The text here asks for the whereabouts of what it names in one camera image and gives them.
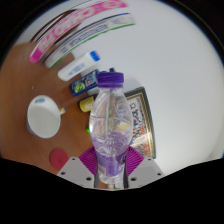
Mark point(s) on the dark amber pump bottle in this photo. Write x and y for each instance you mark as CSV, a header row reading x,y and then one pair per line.
x,y
86,104

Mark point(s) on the tall pink tube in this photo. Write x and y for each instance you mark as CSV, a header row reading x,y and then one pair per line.
x,y
76,20

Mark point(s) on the dark blue pump bottle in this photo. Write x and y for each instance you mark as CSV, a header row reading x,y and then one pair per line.
x,y
83,85

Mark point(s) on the flat round red coaster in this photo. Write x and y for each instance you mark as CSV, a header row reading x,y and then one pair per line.
x,y
58,159

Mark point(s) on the tall white green-edged tube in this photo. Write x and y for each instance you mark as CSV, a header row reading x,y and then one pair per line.
x,y
90,33

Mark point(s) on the clear purple-capped water bottle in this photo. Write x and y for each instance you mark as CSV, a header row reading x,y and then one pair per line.
x,y
110,133

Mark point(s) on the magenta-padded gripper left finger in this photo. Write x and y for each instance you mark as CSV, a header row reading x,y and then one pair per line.
x,y
76,170

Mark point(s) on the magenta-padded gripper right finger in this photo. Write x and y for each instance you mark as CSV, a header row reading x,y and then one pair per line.
x,y
146,170

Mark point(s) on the white blue-capped lotion bottle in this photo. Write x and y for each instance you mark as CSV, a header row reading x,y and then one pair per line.
x,y
78,66

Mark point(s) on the framed group photo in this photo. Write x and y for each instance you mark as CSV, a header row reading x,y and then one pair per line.
x,y
143,126

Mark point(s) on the blue patterned mug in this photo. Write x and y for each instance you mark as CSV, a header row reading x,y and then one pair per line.
x,y
43,116

